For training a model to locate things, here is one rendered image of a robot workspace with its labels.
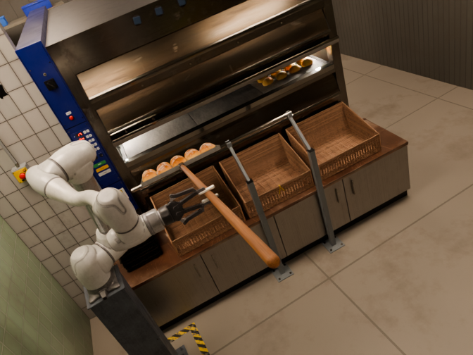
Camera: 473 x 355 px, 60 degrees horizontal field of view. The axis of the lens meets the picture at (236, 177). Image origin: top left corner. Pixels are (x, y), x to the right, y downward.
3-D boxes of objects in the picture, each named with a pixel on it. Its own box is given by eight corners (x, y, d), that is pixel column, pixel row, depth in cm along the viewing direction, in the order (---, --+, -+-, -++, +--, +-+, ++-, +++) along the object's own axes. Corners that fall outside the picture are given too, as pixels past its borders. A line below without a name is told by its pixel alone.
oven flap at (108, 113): (109, 134, 282) (94, 107, 278) (328, 32, 309) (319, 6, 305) (108, 134, 278) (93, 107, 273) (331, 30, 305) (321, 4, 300)
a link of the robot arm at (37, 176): (38, 185, 169) (64, 165, 177) (13, 170, 177) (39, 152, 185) (51, 206, 178) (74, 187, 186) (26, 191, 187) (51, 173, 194)
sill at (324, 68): (126, 165, 305) (124, 160, 302) (330, 66, 332) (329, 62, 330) (127, 167, 300) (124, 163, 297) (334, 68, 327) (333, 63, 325)
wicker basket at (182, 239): (162, 222, 330) (148, 196, 314) (224, 190, 339) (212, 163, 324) (178, 258, 290) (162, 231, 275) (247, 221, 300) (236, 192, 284)
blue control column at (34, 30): (128, 182, 515) (29, 11, 394) (139, 177, 517) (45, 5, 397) (161, 284, 358) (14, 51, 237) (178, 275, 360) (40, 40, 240)
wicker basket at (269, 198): (227, 188, 340) (217, 161, 324) (286, 158, 347) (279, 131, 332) (250, 220, 300) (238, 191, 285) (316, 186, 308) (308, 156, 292)
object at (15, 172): (20, 179, 275) (11, 167, 269) (34, 172, 276) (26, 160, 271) (20, 184, 269) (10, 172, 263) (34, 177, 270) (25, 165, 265)
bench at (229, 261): (141, 291, 357) (110, 246, 325) (371, 169, 394) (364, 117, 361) (154, 341, 311) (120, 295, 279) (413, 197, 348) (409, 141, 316)
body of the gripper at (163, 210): (155, 206, 160) (177, 195, 161) (165, 225, 162) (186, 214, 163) (156, 210, 152) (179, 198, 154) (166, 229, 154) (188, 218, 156)
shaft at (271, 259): (284, 265, 84) (278, 253, 84) (272, 272, 84) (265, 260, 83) (186, 167, 249) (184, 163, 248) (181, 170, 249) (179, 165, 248)
